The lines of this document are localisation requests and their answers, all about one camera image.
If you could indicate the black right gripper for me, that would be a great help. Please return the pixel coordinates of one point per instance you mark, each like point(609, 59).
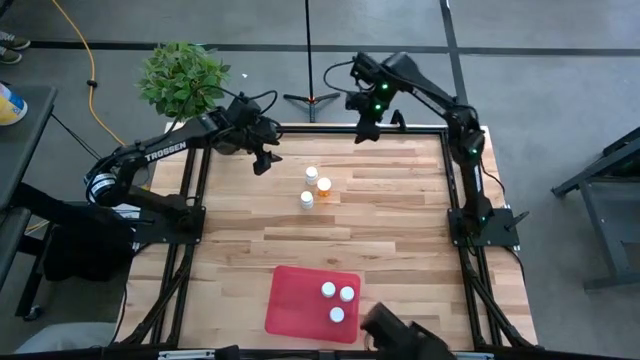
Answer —
point(372, 102)

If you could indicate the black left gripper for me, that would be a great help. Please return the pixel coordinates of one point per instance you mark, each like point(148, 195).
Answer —
point(247, 127)

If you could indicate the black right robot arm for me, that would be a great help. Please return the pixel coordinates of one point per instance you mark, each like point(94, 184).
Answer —
point(425, 87)

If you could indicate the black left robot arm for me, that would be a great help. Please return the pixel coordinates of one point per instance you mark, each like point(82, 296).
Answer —
point(165, 150)

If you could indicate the orange pill bottle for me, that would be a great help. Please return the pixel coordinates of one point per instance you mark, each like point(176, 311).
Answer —
point(324, 186)

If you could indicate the red plastic basket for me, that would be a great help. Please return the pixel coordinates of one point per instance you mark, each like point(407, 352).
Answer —
point(295, 305)

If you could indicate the black tripod stand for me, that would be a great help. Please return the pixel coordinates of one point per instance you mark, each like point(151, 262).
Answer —
point(310, 60)

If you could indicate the potted green plant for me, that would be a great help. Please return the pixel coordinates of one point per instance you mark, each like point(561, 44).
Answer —
point(175, 75)

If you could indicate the black blurred object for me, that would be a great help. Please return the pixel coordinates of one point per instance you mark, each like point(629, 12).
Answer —
point(395, 335)

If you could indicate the black box under table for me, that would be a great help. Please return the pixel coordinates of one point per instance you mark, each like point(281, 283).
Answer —
point(85, 255)

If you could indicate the dark metal bench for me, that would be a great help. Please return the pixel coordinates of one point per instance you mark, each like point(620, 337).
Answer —
point(600, 200)

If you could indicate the dark grey side table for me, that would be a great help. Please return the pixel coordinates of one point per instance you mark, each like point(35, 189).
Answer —
point(25, 145)

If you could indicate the yellow and blue container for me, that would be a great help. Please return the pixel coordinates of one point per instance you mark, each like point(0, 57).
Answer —
point(10, 107)

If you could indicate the person's shoe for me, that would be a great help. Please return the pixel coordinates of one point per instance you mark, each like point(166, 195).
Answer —
point(9, 56)
point(14, 41)

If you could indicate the black aluminium table frame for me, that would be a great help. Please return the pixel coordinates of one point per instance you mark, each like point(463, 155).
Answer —
point(320, 130)

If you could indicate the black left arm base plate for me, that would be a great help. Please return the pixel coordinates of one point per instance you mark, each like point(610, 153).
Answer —
point(165, 232)

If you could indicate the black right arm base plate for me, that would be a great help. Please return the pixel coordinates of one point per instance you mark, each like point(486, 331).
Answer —
point(500, 227)

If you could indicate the silver metal bracket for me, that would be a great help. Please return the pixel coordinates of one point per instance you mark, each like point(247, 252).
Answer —
point(475, 356)
point(186, 354)

